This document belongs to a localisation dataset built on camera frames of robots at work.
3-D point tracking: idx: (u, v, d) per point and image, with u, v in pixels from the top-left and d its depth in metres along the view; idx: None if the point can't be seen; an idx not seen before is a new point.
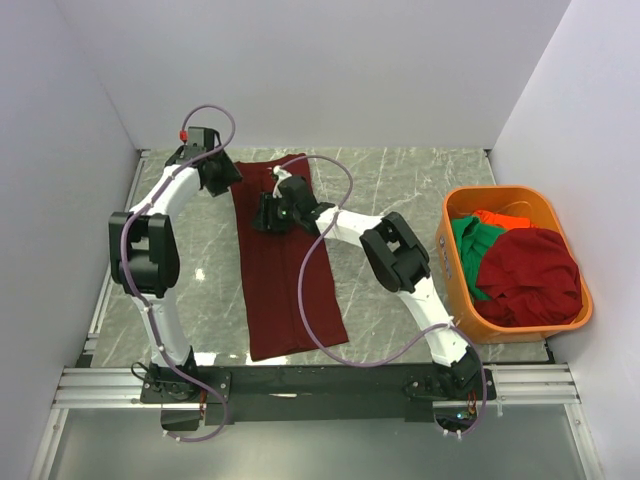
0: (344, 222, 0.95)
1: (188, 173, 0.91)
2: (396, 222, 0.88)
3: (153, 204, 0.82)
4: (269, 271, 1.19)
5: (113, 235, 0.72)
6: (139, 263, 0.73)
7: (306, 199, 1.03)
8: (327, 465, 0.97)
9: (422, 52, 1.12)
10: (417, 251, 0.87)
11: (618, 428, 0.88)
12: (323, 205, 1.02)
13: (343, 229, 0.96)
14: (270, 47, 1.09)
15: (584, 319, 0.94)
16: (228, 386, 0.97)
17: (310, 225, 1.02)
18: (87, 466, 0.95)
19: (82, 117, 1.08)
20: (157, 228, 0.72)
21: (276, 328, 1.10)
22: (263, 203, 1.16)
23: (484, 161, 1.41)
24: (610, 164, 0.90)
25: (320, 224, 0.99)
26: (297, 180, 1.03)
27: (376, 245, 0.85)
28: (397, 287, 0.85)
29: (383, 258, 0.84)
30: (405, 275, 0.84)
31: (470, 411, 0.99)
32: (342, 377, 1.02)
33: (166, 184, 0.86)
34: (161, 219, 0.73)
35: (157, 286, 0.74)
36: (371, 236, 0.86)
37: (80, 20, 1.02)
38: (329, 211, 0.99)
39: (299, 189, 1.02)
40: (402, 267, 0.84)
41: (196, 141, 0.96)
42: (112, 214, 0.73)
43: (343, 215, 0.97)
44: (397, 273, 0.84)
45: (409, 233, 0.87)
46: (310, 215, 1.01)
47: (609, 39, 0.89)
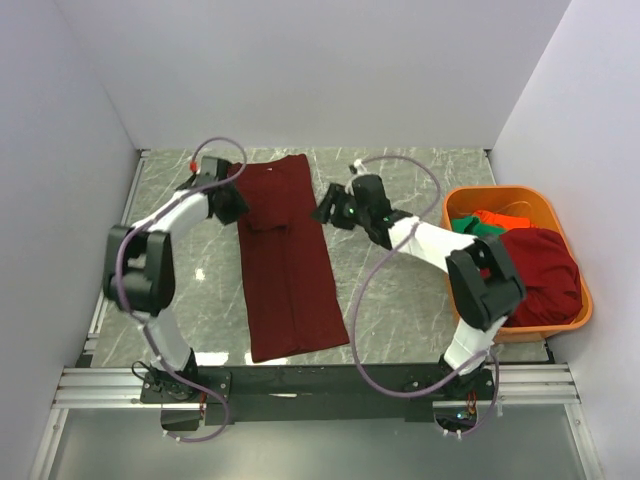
0: (422, 236, 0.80)
1: (197, 200, 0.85)
2: (492, 243, 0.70)
3: (156, 221, 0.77)
4: (270, 271, 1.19)
5: (111, 246, 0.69)
6: (134, 280, 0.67)
7: (380, 201, 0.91)
8: (328, 466, 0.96)
9: (422, 52, 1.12)
10: (513, 282, 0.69)
11: (618, 429, 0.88)
12: (399, 212, 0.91)
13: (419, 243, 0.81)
14: (270, 47, 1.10)
15: (583, 319, 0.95)
16: (228, 386, 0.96)
17: (380, 234, 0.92)
18: (87, 466, 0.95)
19: (81, 117, 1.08)
20: (157, 244, 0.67)
21: (277, 329, 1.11)
22: (331, 194, 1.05)
23: (484, 161, 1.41)
24: (610, 163, 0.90)
25: (395, 232, 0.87)
26: (374, 180, 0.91)
27: (466, 269, 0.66)
28: (481, 324, 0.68)
29: (471, 287, 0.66)
30: (495, 311, 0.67)
31: (470, 411, 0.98)
32: (342, 377, 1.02)
33: (172, 207, 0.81)
34: (162, 235, 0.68)
35: (150, 305, 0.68)
36: (461, 258, 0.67)
37: (80, 20, 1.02)
38: (407, 223, 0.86)
39: (375, 191, 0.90)
40: (493, 301, 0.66)
41: (209, 170, 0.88)
42: (113, 226, 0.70)
43: (423, 226, 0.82)
44: (485, 309, 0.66)
45: (506, 260, 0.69)
46: (383, 223, 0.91)
47: (609, 39, 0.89)
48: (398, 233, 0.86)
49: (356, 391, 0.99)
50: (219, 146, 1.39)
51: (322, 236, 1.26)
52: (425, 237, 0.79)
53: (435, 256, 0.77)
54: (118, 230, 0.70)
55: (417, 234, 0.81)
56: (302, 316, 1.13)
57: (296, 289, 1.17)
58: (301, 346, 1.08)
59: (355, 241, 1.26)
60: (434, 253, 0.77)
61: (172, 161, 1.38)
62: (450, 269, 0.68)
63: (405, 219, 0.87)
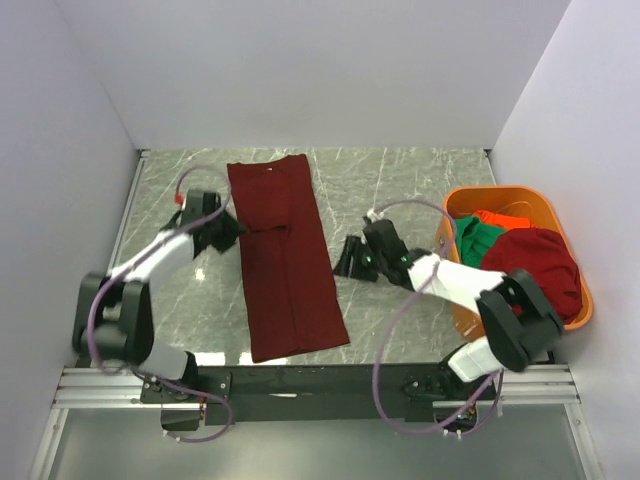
0: (446, 276, 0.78)
1: (182, 241, 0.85)
2: (522, 281, 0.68)
3: (135, 267, 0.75)
4: (270, 271, 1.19)
5: (85, 296, 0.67)
6: (105, 334, 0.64)
7: (394, 243, 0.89)
8: (328, 465, 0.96)
9: (422, 53, 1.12)
10: (547, 320, 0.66)
11: (618, 428, 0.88)
12: (415, 251, 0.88)
13: (444, 284, 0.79)
14: (269, 48, 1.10)
15: (584, 319, 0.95)
16: (228, 386, 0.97)
17: (399, 276, 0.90)
18: (86, 466, 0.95)
19: (81, 117, 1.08)
20: (132, 292, 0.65)
21: (277, 329, 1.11)
22: (349, 245, 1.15)
23: (484, 162, 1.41)
24: (611, 163, 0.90)
25: (416, 276, 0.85)
26: (383, 222, 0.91)
27: (500, 311, 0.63)
28: (518, 368, 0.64)
29: (507, 330, 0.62)
30: (534, 352, 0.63)
31: (469, 411, 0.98)
32: (342, 377, 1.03)
33: (154, 251, 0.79)
34: (137, 282, 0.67)
35: (127, 358, 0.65)
36: (494, 299, 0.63)
37: (81, 20, 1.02)
38: (427, 263, 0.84)
39: (386, 232, 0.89)
40: (530, 342, 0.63)
41: (194, 207, 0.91)
42: (87, 276, 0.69)
43: (444, 265, 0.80)
44: (524, 351, 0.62)
45: (537, 298, 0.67)
46: (400, 264, 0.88)
47: (609, 38, 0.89)
48: (418, 274, 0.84)
49: (355, 391, 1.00)
50: (220, 146, 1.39)
51: (322, 236, 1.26)
52: (450, 277, 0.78)
53: (466, 299, 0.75)
54: (92, 279, 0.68)
55: (440, 274, 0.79)
56: (302, 317, 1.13)
57: (296, 290, 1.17)
58: (301, 346, 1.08)
59: None
60: (463, 293, 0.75)
61: (172, 161, 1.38)
62: (482, 312, 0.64)
63: (425, 259, 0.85)
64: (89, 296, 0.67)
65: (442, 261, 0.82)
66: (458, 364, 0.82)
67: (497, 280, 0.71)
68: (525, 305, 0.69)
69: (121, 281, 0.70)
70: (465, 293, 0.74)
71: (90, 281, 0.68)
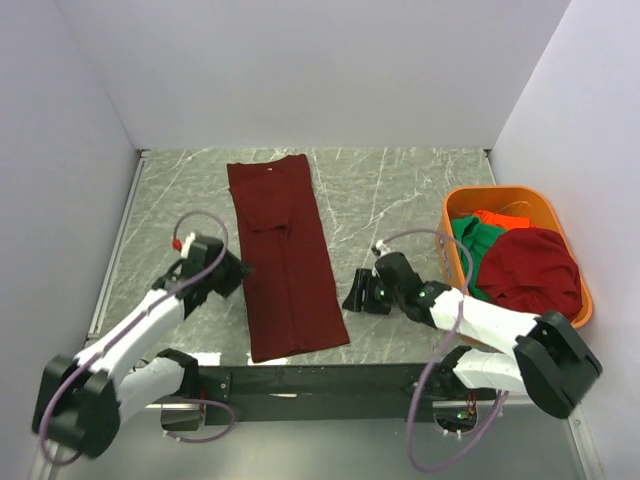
0: (475, 317, 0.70)
1: (171, 307, 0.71)
2: (557, 324, 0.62)
3: (108, 350, 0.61)
4: (270, 271, 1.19)
5: (46, 385, 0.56)
6: (63, 424, 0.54)
7: (409, 278, 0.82)
8: (328, 465, 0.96)
9: (422, 53, 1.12)
10: (586, 363, 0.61)
11: (618, 428, 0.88)
12: (433, 284, 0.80)
13: (475, 325, 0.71)
14: (269, 48, 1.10)
15: (583, 320, 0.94)
16: (228, 386, 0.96)
17: (418, 313, 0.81)
18: (86, 466, 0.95)
19: (81, 117, 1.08)
20: (93, 393, 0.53)
21: (277, 328, 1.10)
22: (360, 279, 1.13)
23: (484, 161, 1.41)
24: (611, 163, 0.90)
25: (440, 315, 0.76)
26: (396, 256, 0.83)
27: (541, 362, 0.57)
28: (561, 416, 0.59)
29: (549, 380, 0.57)
30: (575, 400, 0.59)
31: (469, 411, 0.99)
32: (342, 377, 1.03)
33: (136, 322, 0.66)
34: (103, 379, 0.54)
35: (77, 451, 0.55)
36: (533, 349, 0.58)
37: (81, 20, 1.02)
38: (448, 300, 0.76)
39: (400, 267, 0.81)
40: (572, 388, 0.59)
41: (194, 258, 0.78)
42: (53, 359, 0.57)
43: (469, 304, 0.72)
44: (567, 401, 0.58)
45: (575, 340, 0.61)
46: (419, 300, 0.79)
47: (609, 38, 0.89)
48: (441, 313, 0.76)
49: (355, 391, 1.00)
50: (220, 146, 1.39)
51: (322, 236, 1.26)
52: (480, 319, 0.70)
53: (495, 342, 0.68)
54: (56, 366, 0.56)
55: (469, 316, 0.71)
56: (302, 317, 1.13)
57: (296, 289, 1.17)
58: (301, 346, 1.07)
59: (355, 241, 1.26)
60: (498, 339, 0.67)
61: (172, 161, 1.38)
62: (519, 362, 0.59)
63: (445, 295, 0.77)
64: (51, 385, 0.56)
65: (466, 298, 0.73)
66: (468, 376, 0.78)
67: (532, 324, 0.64)
68: (562, 347, 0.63)
69: (89, 371, 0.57)
70: (501, 339, 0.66)
71: (53, 368, 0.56)
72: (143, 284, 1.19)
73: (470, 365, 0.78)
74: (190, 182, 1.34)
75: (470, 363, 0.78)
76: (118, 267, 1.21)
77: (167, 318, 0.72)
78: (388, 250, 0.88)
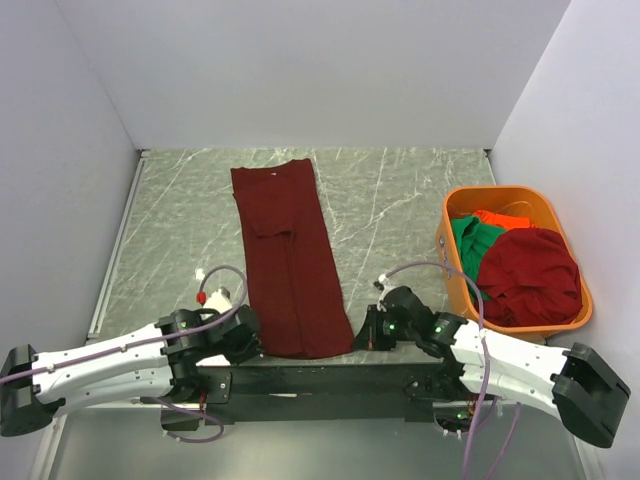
0: (500, 353, 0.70)
1: (149, 355, 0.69)
2: (587, 358, 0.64)
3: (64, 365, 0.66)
4: (275, 273, 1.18)
5: (9, 362, 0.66)
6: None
7: (420, 313, 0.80)
8: (328, 465, 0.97)
9: (422, 52, 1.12)
10: (617, 390, 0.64)
11: (618, 428, 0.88)
12: (446, 316, 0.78)
13: (499, 362, 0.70)
14: (268, 47, 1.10)
15: (583, 319, 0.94)
16: (228, 386, 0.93)
17: (437, 347, 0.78)
18: (86, 466, 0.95)
19: (81, 118, 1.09)
20: (16, 404, 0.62)
21: (282, 326, 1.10)
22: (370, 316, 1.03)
23: (484, 162, 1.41)
24: (611, 165, 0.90)
25: (460, 352, 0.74)
26: (402, 291, 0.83)
27: (580, 399, 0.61)
28: (602, 442, 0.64)
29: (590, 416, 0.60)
30: (613, 430, 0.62)
31: (470, 411, 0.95)
32: (342, 376, 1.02)
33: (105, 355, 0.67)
34: (28, 400, 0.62)
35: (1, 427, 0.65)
36: (571, 388, 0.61)
37: (80, 20, 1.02)
38: (470, 336, 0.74)
39: (411, 304, 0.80)
40: (609, 417, 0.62)
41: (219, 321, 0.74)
42: (27, 347, 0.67)
43: (493, 341, 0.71)
44: (607, 431, 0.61)
45: (606, 371, 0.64)
46: (434, 336, 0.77)
47: (609, 38, 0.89)
48: (463, 350, 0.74)
49: (356, 391, 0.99)
50: (220, 146, 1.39)
51: (324, 237, 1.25)
52: (505, 355, 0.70)
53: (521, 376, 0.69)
54: (20, 355, 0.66)
55: (494, 352, 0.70)
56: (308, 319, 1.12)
57: (301, 291, 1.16)
58: (307, 351, 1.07)
59: (355, 241, 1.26)
60: (527, 375, 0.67)
61: (172, 161, 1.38)
62: (559, 401, 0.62)
63: (462, 330, 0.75)
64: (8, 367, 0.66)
65: (487, 334, 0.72)
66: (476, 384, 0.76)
67: (562, 361, 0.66)
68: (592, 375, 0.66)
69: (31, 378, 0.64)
70: (531, 375, 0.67)
71: (17, 356, 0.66)
72: (143, 284, 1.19)
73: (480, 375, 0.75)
74: (190, 182, 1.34)
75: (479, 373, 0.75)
76: (118, 267, 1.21)
77: (144, 363, 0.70)
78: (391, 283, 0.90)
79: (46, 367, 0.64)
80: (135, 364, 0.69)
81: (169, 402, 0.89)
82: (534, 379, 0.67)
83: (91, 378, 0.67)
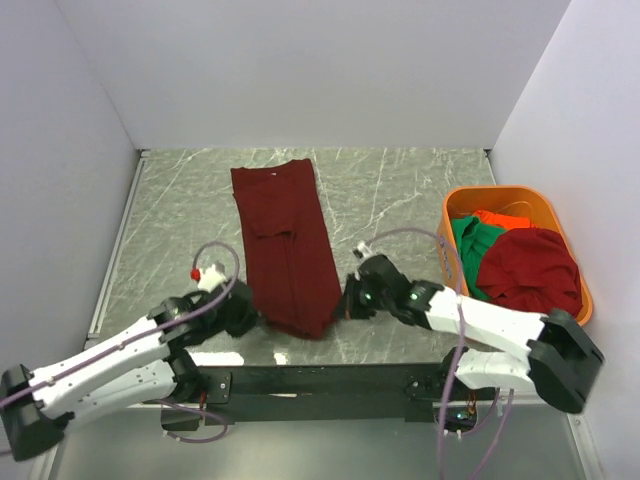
0: (477, 319, 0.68)
1: (149, 347, 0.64)
2: (564, 323, 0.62)
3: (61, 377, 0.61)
4: (274, 261, 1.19)
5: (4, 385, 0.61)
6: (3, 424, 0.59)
7: (396, 281, 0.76)
8: (328, 464, 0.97)
9: (422, 52, 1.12)
10: (590, 356, 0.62)
11: (618, 429, 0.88)
12: (421, 283, 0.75)
13: (478, 329, 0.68)
14: (268, 48, 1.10)
15: (583, 319, 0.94)
16: (228, 386, 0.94)
17: (412, 315, 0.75)
18: (86, 467, 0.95)
19: (82, 118, 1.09)
20: (23, 424, 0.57)
21: (285, 310, 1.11)
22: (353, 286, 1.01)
23: (484, 162, 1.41)
24: (611, 165, 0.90)
25: (435, 318, 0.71)
26: (381, 260, 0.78)
27: (556, 364, 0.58)
28: (573, 410, 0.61)
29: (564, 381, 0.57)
30: (586, 397, 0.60)
31: (469, 411, 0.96)
32: (342, 376, 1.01)
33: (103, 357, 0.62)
34: (34, 417, 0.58)
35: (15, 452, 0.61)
36: (547, 352, 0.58)
37: (80, 20, 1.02)
38: (444, 301, 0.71)
39: (386, 270, 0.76)
40: (582, 383, 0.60)
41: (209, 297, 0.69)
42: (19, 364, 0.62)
43: (470, 306, 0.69)
44: (580, 398, 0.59)
45: (580, 337, 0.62)
46: (410, 302, 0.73)
47: (608, 39, 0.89)
48: (439, 317, 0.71)
49: (356, 391, 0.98)
50: (220, 146, 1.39)
51: (323, 234, 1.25)
52: (481, 321, 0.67)
53: (500, 344, 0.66)
54: (13, 376, 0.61)
55: (469, 318, 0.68)
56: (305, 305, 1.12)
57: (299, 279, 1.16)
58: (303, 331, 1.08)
59: (355, 241, 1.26)
60: (504, 342, 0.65)
61: (172, 161, 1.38)
62: (533, 365, 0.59)
63: (438, 296, 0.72)
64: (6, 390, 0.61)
65: (464, 300, 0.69)
66: (470, 378, 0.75)
67: (539, 327, 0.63)
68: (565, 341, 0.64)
69: (32, 394, 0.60)
70: (508, 342, 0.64)
71: (11, 377, 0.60)
72: (143, 284, 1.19)
73: (471, 365, 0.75)
74: (190, 182, 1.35)
75: (471, 364, 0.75)
76: (118, 267, 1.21)
77: (146, 357, 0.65)
78: (371, 252, 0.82)
79: (46, 381, 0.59)
80: (136, 359, 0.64)
81: (172, 401, 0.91)
82: (511, 347, 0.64)
83: (95, 381, 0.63)
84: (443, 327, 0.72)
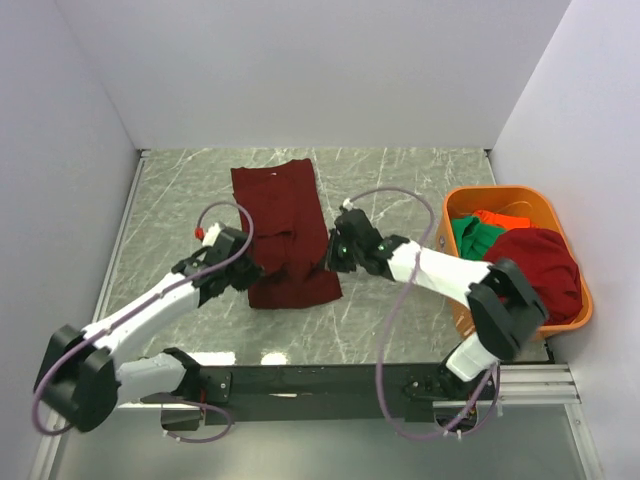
0: (429, 265, 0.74)
1: (185, 294, 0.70)
2: (508, 271, 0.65)
3: (113, 329, 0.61)
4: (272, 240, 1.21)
5: (53, 351, 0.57)
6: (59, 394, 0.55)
7: (367, 234, 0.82)
8: (328, 464, 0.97)
9: (422, 52, 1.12)
10: (532, 307, 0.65)
11: (618, 429, 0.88)
12: (391, 237, 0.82)
13: (427, 275, 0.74)
14: (268, 48, 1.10)
15: (584, 319, 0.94)
16: (228, 386, 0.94)
17: (376, 265, 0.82)
18: (87, 466, 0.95)
19: (82, 117, 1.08)
20: (93, 369, 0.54)
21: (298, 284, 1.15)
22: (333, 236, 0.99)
23: (484, 161, 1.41)
24: (611, 165, 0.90)
25: (395, 265, 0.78)
26: (355, 212, 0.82)
27: (493, 305, 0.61)
28: (510, 357, 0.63)
29: (499, 322, 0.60)
30: (523, 344, 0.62)
31: (470, 411, 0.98)
32: (342, 377, 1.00)
33: (147, 304, 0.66)
34: (104, 359, 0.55)
35: (75, 420, 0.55)
36: (484, 293, 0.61)
37: (80, 20, 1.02)
38: (406, 253, 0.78)
39: (359, 223, 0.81)
40: (519, 330, 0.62)
41: (219, 249, 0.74)
42: (63, 327, 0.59)
43: (426, 255, 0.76)
44: (514, 342, 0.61)
45: (524, 287, 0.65)
46: (378, 253, 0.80)
47: (609, 39, 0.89)
48: (398, 265, 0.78)
49: (355, 390, 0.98)
50: (220, 146, 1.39)
51: (322, 223, 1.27)
52: (433, 268, 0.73)
53: (444, 288, 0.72)
54: (64, 336, 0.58)
55: (423, 265, 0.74)
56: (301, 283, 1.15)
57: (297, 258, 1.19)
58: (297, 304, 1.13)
59: None
60: (447, 286, 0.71)
61: (172, 161, 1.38)
62: (473, 307, 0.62)
63: (402, 247, 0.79)
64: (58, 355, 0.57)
65: (424, 251, 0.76)
66: (459, 367, 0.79)
67: (482, 273, 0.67)
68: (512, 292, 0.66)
69: (93, 346, 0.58)
70: (450, 285, 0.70)
71: (60, 338, 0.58)
72: (143, 283, 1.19)
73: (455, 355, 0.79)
74: (190, 182, 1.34)
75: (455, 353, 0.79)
76: (118, 267, 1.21)
77: (180, 303, 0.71)
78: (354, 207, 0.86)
79: (106, 328, 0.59)
80: (173, 306, 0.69)
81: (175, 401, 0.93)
82: (452, 290, 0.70)
83: (143, 330, 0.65)
84: (402, 277, 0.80)
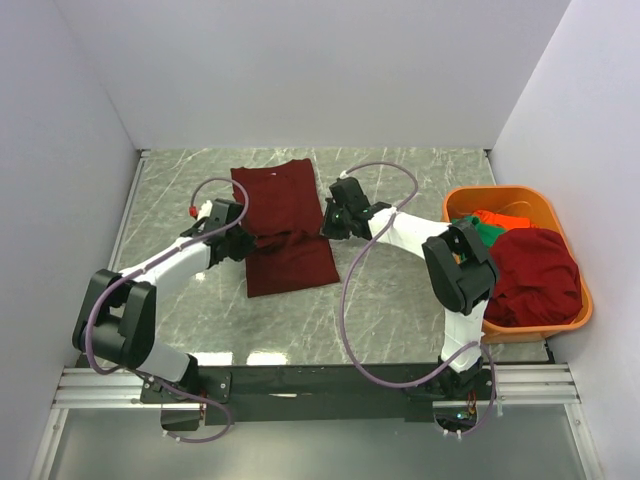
0: (399, 225, 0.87)
1: (198, 249, 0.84)
2: (464, 230, 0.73)
3: (146, 270, 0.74)
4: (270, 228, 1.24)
5: (92, 291, 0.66)
6: (105, 333, 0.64)
7: (355, 198, 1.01)
8: (327, 464, 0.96)
9: (422, 52, 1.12)
10: (484, 265, 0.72)
11: (618, 427, 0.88)
12: (376, 205, 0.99)
13: (399, 232, 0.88)
14: (268, 47, 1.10)
15: (584, 319, 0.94)
16: (228, 386, 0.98)
17: (359, 226, 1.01)
18: (86, 466, 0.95)
19: (81, 116, 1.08)
20: (141, 296, 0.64)
21: (301, 263, 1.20)
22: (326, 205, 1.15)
23: (484, 162, 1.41)
24: (610, 164, 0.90)
25: (374, 225, 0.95)
26: (347, 180, 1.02)
27: (444, 256, 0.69)
28: (458, 307, 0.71)
29: (448, 271, 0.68)
30: (471, 296, 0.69)
31: (469, 411, 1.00)
32: (343, 377, 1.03)
33: (170, 254, 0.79)
34: (147, 289, 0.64)
35: (123, 350, 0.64)
36: (438, 245, 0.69)
37: (80, 19, 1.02)
38: (382, 214, 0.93)
39: (349, 188, 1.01)
40: (468, 282, 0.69)
41: (218, 216, 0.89)
42: (98, 271, 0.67)
43: (399, 217, 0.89)
44: (462, 292, 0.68)
45: (478, 246, 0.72)
46: (363, 214, 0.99)
47: (608, 39, 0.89)
48: (376, 225, 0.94)
49: (355, 390, 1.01)
50: (219, 146, 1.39)
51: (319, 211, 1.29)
52: (403, 227, 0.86)
53: (412, 242, 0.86)
54: (102, 277, 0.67)
55: (396, 223, 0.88)
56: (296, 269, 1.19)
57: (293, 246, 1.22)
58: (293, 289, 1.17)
59: (355, 241, 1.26)
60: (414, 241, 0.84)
61: (172, 161, 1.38)
62: (428, 257, 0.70)
63: (382, 211, 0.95)
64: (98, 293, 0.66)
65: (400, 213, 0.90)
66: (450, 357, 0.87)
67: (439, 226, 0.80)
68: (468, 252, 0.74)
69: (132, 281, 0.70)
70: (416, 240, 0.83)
71: (100, 278, 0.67)
72: None
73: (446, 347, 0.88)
74: (190, 182, 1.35)
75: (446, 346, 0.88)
76: (118, 267, 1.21)
77: (194, 259, 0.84)
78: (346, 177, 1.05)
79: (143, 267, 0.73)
80: (189, 260, 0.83)
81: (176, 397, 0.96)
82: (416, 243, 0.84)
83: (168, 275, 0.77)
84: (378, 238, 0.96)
